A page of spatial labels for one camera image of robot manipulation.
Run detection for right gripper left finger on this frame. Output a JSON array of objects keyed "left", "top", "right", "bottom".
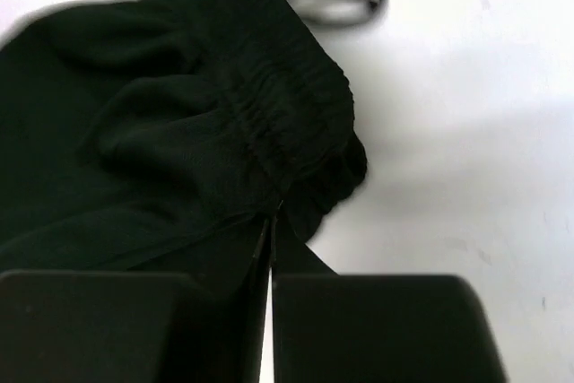
[{"left": 1, "top": 221, "right": 270, "bottom": 382}]

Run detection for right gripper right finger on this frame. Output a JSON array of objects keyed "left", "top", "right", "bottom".
[{"left": 271, "top": 221, "right": 507, "bottom": 382}]

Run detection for black shorts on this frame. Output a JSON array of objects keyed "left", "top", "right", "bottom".
[{"left": 1, "top": 0, "right": 368, "bottom": 271}]

